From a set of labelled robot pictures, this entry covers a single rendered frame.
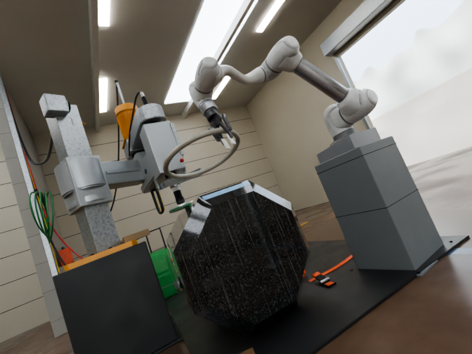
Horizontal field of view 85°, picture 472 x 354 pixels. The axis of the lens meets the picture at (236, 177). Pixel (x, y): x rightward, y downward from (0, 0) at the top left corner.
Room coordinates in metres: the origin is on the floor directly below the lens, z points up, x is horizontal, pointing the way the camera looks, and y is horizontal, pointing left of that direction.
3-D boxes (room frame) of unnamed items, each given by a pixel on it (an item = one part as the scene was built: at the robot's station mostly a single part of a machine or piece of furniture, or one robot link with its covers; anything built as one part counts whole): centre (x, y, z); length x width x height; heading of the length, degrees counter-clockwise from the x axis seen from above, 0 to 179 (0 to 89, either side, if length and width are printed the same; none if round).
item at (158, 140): (2.13, 0.53, 1.37); 0.36 x 0.22 x 0.45; 32
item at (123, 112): (2.63, 0.82, 1.95); 0.31 x 0.28 x 0.40; 122
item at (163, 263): (3.45, 1.32, 0.43); 0.35 x 0.35 x 0.87; 9
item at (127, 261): (2.08, 1.19, 0.37); 0.66 x 0.66 x 0.74; 24
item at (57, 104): (1.94, 1.14, 2.00); 0.20 x 0.18 x 0.15; 114
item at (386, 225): (1.86, -0.84, 0.40); 0.50 x 0.50 x 0.80; 31
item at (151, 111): (2.36, 0.67, 1.66); 0.96 x 0.25 x 0.17; 32
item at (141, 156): (2.40, 0.68, 1.35); 0.74 x 0.23 x 0.49; 32
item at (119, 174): (2.25, 1.08, 1.41); 0.74 x 0.34 x 0.25; 147
